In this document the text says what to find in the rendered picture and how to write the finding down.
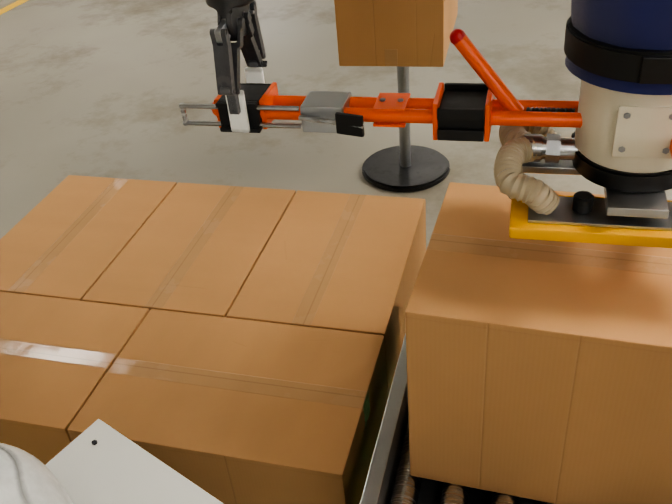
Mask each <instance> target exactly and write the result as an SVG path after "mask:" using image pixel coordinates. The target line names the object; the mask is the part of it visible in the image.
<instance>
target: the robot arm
mask: <svg viewBox="0 0 672 504"><path fill-rule="evenodd" d="M205 1H206V4H207V5H208V6H209V7H211V8H214V9H215V10H216V11H217V23H218V27H217V28H211V29H210V37H211V41H212V45H213V53H214V63H215V72H216V82H217V91H218V95H225V97H226V103H227V108H228V114H229V119H230V125H231V131H232V132H244V133H249V132H250V126H249V119H248V113H247V107H246V101H245V95H244V91H243V90H240V49H241V51H242V54H243V56H244V59H245V61H246V64H247V66H248V67H246V68H245V76H246V82H247V83H265V80H264V73H263V68H262V67H267V61H263V60H262V59H265V58H266V52H265V47H264V43H263V38H262V34H261V29H260V25H259V20H258V16H257V4H256V1H254V0H205ZM231 41H237V42H235V43H231ZM259 50H260V51H259ZM0 504H74V503H73V501H72V499H71V498H70V496H69V495H68V493H67V492H66V490H65V489H64V487H63V486H62V485H61V483H60V482H59V481H58V479H57V478H56V477H55V476H54V474H53V473H52V472H51V471H50V470H49V469H48V468H47V467H46V466H45V465H44V464H43V463H42V462H41V461H40V460H39V459H37V458H36V457H34V456H33V455H31V454H30V453H28V452H26V451H24V450H22V449H19V448H17V447H14V446H11V445H7V444H4V443H0Z"/></svg>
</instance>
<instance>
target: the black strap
mask: <svg viewBox="0 0 672 504"><path fill-rule="evenodd" d="M564 52H565V55H566V56H567V58H568V59H569V60H570V61H571V62H573V63H574V64H575V65H576V66H578V67H580V68H582V69H583V70H586V71H588V72H590V73H593V74H596V75H599V76H602V77H606V78H611V79H615V80H620V81H627V82H635V83H639V84H672V50H646V49H632V48H624V47H619V46H615V45H611V44H608V43H604V42H600V41H597V40H594V39H591V38H589V37H587V36H586V35H584V34H583V33H581V32H580V31H579V30H577V29H576V28H575V27H573V24H572V20H571V16H570V17H569V18H568V20H567V23H566V30H565V41H564Z"/></svg>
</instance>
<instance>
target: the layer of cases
mask: <svg viewBox="0 0 672 504"><path fill-rule="evenodd" d="M425 252H426V202H425V199H419V198H404V197H389V196H374V195H359V194H344V193H330V192H315V191H300V190H298V191H297V192H296V191H295V190H285V189H270V188H255V187H240V186H225V185H210V184H195V183H180V182H179V183H176V182H165V181H150V180H135V179H120V178H106V177H91V176H76V175H68V176H67V177H66V178H65V179H64V180H63V181H62V182H61V183H60V184H59V185H58V186H57V187H56V188H55V189H53V190H52V191H51V192H50V193H49V194H48V195H47V196H46V197H45V198H44V199H43V200H42V201H41V202H40V203H39V204H37V205H36V206H35V207H34V208H33V209H32V210H31V211H30V212H29V213H28V214H27V215H26V216H25V217H24V218H23V219H21V220H20V221H19V222H18V223H17V224H16V225H15V226H14V227H13V228H12V229H11V230H10V231H9V232H8V233H7V234H6V235H4V236H3V237H2V238H1V239H0V443H4V444H7V445H11V446H14V447H17V448H19V449H22V450H24V451H26V452H28V453H30V454H31V455H33V456H34V457H36V458H37V459H39V460H40V461H41V462H42V463H43V464H44V465H46V464H47V463H48V462H49V461H50V460H51V459H53V458H54V457H55V456H56V455H57V454H58V453H59V452H61V451H62V450H63V449H64V448H65V447H66V446H68V445H69V444H70V443H71V442H72V441H73V440H74V439H76V438H77V437H78V436H79V435H80V434H81V433H83V432H84V431H85V430H86V429H87V428H88V427H89V426H91V425H92V424H93V423H94V422H95V421H96V420H98V419H100V420H102V421H103V422H104V423H106V424H107V425H109V426H110V427H112V428H113V429H115V430H116V431H118V432H119V433H121V434H122V435H124V436H125V437H127V438H128V439H129V440H131V441H132V442H134V443H135V444H137V445H138V446H140V447H141V448H143V449H144V450H146V451H147V452H149V453H150V454H152V455H153V456H154V457H156V458H157V459H159V460H160V461H162V462H163V463H165V464H166V465H168V466H169V467H171V468H172V469H174V470H175V471H177V472H178V473H179V474H181V475H182V476H184V477H185V478H187V479H188V480H190V481H191V482H193V483H194V484H196V485H197V486H199V487H200V488H202V489H203V490H204V491H206V492H207V493H209V494H210V495H212V496H213V497H215V498H216V499H218V500H219V501H221V502H222V503H224V504H360V501H361V497H362V494H363V490H364V486H365V482H366V479H367V475H368V471H369V467H370V464H371V460H372V456H373V453H374V449H375V445H376V441H377V438H378V434H379V430H380V426H381V423H382V419H383V415H384V412H385V408H386V404H387V400H388V397H389V393H390V389H391V385H392V382H393V378H394V374H395V370H396V367H397V363H398V359H399V356H400V352H401V348H402V344H403V341H404V337H405V333H406V327H405V311H406V308H407V305H408V302H409V299H410V296H411V293H412V290H413V287H414V284H415V282H416V279H417V276H418V273H419V270H420V267H421V264H422V261H423V258H424V255H425Z"/></svg>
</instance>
